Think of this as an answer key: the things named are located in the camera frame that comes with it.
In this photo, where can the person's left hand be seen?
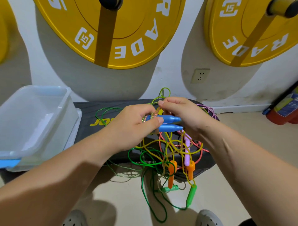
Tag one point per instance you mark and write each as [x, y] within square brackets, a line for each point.
[130, 128]

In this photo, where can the person's right hand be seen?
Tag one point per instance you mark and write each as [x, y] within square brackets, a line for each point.
[191, 116]

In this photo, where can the clear plastic storage bin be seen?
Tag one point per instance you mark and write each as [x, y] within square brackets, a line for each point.
[32, 121]

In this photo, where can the person's right forearm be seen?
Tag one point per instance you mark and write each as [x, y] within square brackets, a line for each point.
[256, 172]

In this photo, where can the person's left forearm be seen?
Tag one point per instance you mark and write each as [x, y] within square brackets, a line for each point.
[51, 184]

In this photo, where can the person's left grey shoe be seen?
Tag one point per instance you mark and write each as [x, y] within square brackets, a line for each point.
[75, 219]

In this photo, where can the black aerobic step platform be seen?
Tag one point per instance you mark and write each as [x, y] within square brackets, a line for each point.
[86, 121]

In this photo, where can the translucent plastic lid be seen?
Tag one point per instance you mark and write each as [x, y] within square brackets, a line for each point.
[74, 137]

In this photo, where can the red fire extinguisher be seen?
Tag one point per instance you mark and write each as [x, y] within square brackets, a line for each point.
[281, 111]

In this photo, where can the large yellow weight plate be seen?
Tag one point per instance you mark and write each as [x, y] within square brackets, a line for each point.
[121, 28]

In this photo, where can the blue plastic piece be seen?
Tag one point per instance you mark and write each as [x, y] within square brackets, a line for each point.
[9, 164]

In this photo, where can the white wall socket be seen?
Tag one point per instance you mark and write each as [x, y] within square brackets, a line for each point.
[200, 76]

